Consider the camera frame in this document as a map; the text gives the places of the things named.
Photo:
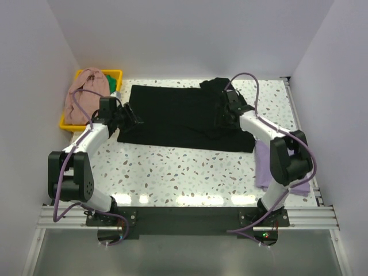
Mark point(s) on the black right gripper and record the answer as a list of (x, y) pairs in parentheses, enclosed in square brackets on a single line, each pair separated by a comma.
[(219, 122)]

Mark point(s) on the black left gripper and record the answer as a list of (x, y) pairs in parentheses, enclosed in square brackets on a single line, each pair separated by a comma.
[(126, 107)]

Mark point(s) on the black t shirt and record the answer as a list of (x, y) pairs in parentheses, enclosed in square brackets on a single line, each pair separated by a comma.
[(185, 118)]

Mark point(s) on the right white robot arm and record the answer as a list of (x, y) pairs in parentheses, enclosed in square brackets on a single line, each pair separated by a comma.
[(290, 161)]

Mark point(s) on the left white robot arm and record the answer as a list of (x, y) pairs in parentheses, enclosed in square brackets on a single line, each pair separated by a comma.
[(70, 177)]

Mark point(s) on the green t shirt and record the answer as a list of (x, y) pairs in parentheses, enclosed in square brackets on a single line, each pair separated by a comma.
[(112, 83)]

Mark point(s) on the pink t shirt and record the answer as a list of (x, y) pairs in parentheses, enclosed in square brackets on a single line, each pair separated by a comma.
[(90, 79)]

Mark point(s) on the folded purple t shirt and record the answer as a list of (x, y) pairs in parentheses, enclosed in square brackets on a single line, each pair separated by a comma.
[(263, 175)]

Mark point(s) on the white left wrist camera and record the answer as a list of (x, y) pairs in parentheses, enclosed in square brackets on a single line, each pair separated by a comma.
[(116, 94)]

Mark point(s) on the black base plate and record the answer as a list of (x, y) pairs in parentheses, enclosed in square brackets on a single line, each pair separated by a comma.
[(125, 232)]

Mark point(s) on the aluminium front rail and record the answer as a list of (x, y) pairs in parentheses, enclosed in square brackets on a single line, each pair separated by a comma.
[(292, 218)]

